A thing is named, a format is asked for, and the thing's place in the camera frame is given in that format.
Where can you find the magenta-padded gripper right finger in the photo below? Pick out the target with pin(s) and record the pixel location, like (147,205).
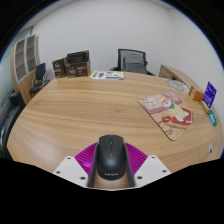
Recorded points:
(151,168)

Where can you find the small brown cardboard box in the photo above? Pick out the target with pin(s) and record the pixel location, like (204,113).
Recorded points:
(59,68)

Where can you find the black mesh office chair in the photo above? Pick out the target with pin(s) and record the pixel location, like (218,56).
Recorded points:
(120,61)

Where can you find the black visitor chair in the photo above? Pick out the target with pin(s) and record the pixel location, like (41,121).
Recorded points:
(40,78)

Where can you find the cartoon print mouse pad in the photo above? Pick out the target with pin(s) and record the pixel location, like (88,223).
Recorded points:
(166,113)

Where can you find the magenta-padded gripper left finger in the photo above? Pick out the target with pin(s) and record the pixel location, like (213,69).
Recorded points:
(71,168)

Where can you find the small yellow box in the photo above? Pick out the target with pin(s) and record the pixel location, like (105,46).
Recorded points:
(204,106)

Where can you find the black cardboard box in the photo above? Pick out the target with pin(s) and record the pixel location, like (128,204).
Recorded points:
(78,56)

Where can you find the orange box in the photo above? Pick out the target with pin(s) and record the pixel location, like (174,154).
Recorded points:
(196,94)

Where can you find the black computer mouse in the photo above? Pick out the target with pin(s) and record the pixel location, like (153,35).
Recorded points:
(111,156)

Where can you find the large brown cardboard box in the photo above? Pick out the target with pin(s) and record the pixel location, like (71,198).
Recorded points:
(78,69)

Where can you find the white green printed leaflet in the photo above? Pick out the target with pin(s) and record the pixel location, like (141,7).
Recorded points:
(106,75)

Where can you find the black leather sofa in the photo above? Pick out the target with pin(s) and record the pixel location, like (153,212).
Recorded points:
(8,123)

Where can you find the white round desk grommet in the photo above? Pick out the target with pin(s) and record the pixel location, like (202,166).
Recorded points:
(210,148)

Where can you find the round white disc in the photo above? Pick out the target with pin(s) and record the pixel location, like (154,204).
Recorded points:
(177,85)

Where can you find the wooden shelf cabinet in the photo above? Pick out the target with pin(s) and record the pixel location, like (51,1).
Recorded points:
(23,66)

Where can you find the wooden side cabinet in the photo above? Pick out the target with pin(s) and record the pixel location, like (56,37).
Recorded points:
(173,74)

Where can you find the green tissue pack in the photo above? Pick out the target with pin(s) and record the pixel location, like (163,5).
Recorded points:
(213,117)

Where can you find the purple sign stand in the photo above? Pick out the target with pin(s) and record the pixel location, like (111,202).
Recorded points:
(209,95)

